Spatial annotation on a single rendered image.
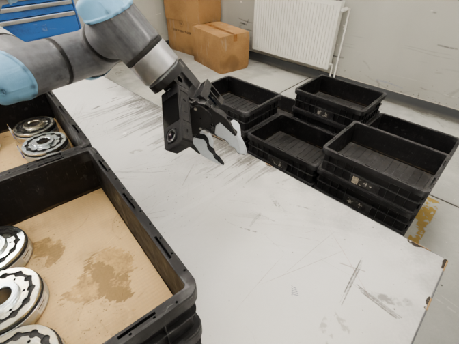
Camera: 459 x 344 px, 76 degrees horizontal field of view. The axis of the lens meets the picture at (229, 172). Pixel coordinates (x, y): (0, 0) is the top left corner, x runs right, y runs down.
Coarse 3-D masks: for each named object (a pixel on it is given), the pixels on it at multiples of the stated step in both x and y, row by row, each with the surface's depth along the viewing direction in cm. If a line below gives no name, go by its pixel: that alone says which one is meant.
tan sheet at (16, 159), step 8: (56, 120) 88; (0, 136) 81; (8, 136) 81; (8, 144) 78; (0, 152) 75; (8, 152) 75; (16, 152) 75; (0, 160) 72; (8, 160) 72; (16, 160) 72; (24, 160) 72; (0, 168) 70; (8, 168) 70
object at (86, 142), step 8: (48, 96) 79; (56, 104) 74; (64, 112) 71; (72, 120) 68; (72, 128) 65; (80, 128) 65; (80, 136) 63; (88, 144) 60; (64, 152) 58; (40, 160) 56; (16, 168) 54; (24, 168) 54; (0, 176) 52
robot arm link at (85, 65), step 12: (60, 36) 47; (72, 36) 48; (84, 36) 47; (72, 48) 47; (84, 48) 48; (72, 60) 47; (84, 60) 48; (96, 60) 49; (108, 60) 49; (120, 60) 53; (84, 72) 49; (96, 72) 52
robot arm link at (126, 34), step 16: (80, 0) 41; (96, 0) 41; (112, 0) 42; (128, 0) 44; (96, 16) 42; (112, 16) 42; (128, 16) 43; (144, 16) 46; (96, 32) 44; (112, 32) 43; (128, 32) 44; (144, 32) 45; (96, 48) 47; (112, 48) 46; (128, 48) 45; (144, 48) 45; (128, 64) 47
